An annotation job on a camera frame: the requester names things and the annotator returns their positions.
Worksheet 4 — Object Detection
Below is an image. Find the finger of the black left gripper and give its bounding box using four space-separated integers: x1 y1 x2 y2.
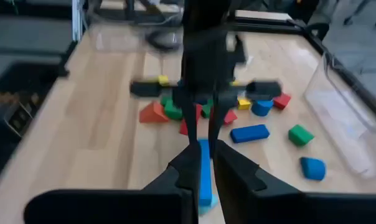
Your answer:
207 92 239 157
172 92 199 147

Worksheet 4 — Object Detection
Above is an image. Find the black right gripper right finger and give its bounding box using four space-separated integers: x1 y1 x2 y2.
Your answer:
212 139 376 224

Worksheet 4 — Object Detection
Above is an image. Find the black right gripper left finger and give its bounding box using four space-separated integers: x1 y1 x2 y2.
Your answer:
24 144 202 224

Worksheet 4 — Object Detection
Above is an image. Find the green long block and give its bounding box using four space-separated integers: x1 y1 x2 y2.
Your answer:
201 98 214 119

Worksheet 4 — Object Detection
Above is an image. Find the blue long block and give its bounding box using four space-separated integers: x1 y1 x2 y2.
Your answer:
229 123 271 144
197 139 214 208

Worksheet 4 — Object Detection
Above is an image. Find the red wedge block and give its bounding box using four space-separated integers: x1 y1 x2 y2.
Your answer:
178 103 204 137

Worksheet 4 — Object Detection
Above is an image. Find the green half-cylinder block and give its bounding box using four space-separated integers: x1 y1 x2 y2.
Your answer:
164 99 185 121

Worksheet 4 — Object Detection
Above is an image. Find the yellow cube block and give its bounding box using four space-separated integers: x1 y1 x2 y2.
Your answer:
237 98 252 111

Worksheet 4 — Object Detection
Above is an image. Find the orange triangular prism block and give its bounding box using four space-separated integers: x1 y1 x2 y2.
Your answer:
138 100 171 124

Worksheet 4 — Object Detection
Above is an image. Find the yellow long block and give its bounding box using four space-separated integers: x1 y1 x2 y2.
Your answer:
157 74 171 87

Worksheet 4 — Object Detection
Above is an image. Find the blue half-cylinder block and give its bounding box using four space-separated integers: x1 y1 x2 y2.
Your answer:
299 156 328 182
250 99 275 118

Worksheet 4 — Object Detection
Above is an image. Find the red cube block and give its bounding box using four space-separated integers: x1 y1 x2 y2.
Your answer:
272 92 293 111

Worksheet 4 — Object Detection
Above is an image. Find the green cube block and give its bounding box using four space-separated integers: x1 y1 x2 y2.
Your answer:
287 124 316 147

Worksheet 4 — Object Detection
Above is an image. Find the clear plastic bin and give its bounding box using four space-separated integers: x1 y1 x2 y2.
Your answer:
302 51 376 180
87 0 189 54

